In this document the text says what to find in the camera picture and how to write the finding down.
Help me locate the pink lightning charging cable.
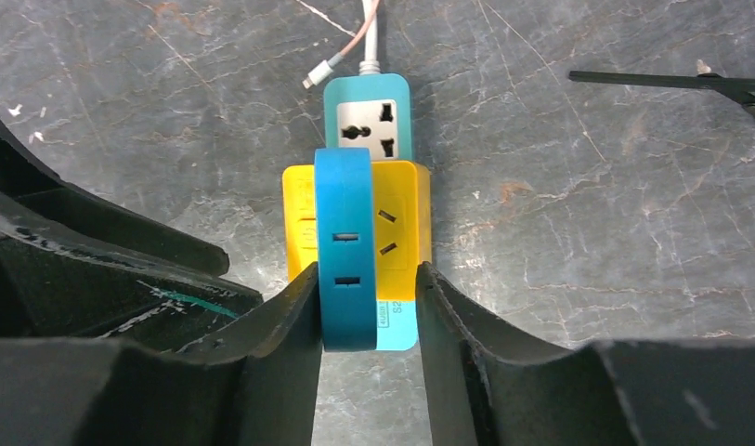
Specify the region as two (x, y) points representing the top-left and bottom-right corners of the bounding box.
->
(302, 0), (382, 90)

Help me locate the black microphone tripod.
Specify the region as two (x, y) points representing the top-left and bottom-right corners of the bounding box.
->
(567, 71), (755, 120)

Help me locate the blue plug adapter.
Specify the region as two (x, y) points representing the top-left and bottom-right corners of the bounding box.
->
(313, 148), (377, 351)

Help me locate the teal power strip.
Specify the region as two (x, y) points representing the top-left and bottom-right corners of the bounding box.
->
(323, 73), (418, 351)

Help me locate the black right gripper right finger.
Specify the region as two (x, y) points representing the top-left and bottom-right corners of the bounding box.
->
(416, 263), (755, 445)

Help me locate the yellow cube socket adapter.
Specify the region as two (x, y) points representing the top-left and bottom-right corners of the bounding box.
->
(281, 160), (432, 302)

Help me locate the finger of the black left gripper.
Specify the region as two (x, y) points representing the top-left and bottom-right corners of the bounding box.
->
(0, 119), (263, 351)

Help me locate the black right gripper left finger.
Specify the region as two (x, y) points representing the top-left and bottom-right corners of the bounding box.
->
(0, 264), (322, 445)

